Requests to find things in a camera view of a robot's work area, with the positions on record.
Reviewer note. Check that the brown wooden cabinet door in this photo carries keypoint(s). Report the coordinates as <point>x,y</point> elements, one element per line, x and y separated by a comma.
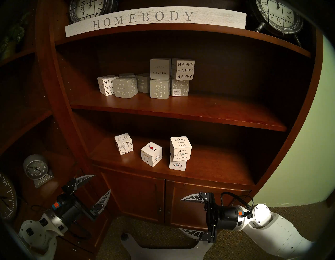
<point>136,194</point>
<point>183,212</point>

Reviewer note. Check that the dark wooden side shelf unit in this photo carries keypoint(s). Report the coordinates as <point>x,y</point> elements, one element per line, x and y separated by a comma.
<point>99,230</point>

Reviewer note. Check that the grey cube with barcode sticker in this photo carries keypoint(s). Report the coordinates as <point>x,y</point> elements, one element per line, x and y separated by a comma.
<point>180,88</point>

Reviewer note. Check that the white cube circled happy script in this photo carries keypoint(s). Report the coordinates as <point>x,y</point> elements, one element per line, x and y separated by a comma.
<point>123,145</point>

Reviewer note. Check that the pale grey cube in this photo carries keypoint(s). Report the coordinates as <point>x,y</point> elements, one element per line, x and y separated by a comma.
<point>126,75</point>

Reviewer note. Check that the white HOMEBODY wooden sign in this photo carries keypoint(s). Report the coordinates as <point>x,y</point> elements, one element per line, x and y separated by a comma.
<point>157,17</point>

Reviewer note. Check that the grey cube happy looks good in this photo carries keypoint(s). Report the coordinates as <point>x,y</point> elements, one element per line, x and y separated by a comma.
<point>159,89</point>

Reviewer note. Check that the black base knob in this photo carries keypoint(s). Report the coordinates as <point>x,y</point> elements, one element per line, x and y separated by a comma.
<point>124,237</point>

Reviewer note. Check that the brown wooden bookshelf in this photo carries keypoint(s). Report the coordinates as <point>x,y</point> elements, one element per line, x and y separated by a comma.
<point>196,110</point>

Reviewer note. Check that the grey cube let's escape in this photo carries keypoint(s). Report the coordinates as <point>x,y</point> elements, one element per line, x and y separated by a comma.
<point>160,69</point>

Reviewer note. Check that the dark wooden furniture corner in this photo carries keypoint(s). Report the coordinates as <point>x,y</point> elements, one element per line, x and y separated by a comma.
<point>331,201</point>

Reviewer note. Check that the grey cube faint script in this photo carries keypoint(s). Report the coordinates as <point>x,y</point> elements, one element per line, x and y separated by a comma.
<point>143,83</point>

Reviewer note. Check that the green plant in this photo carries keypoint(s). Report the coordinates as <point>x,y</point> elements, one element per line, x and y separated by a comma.
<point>15,31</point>

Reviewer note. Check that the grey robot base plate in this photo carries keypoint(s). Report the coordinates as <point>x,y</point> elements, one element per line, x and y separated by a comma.
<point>157,254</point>

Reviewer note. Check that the white GROW world cube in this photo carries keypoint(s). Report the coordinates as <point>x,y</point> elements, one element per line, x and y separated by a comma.
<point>178,165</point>
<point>151,154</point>

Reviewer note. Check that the grey cube always choose happy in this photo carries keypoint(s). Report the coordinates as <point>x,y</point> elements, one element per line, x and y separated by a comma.
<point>124,88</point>

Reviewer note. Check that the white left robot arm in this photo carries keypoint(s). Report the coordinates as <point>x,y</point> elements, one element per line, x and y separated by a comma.
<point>36,233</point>

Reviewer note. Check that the white HAPPY HAPPY HAPPY cube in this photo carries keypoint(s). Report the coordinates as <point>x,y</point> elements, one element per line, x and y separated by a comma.
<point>104,85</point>
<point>184,70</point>

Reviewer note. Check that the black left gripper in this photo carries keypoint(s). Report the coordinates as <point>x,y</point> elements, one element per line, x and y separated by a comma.
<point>72,209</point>

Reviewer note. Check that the small grey alarm clock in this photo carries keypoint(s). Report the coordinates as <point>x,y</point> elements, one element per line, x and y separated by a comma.
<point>35,167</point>

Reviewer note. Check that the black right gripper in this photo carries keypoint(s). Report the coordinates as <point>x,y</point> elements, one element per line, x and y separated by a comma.
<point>226,218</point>

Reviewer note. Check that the large dark round clock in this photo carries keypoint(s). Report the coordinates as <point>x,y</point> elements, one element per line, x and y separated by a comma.
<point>7,199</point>

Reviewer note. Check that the white cube think happy thoughts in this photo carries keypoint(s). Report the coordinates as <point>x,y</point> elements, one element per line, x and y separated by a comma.
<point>180,150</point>

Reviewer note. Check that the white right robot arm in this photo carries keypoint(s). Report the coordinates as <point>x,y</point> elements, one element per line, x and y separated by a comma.
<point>277,230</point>

